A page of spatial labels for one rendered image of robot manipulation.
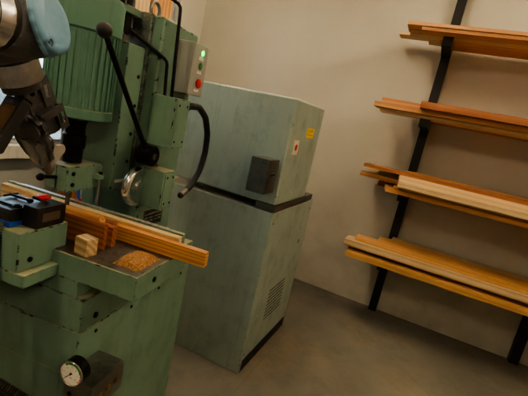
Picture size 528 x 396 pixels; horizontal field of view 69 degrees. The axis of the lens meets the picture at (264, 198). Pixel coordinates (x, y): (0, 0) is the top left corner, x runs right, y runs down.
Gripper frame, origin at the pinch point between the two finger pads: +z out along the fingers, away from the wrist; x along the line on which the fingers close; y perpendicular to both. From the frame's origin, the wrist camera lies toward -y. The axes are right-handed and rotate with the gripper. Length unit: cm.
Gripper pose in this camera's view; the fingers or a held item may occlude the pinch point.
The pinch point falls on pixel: (45, 170)
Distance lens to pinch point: 99.4
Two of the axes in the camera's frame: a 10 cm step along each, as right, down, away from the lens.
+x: -9.4, -2.4, 2.4
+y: 3.4, -5.9, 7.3
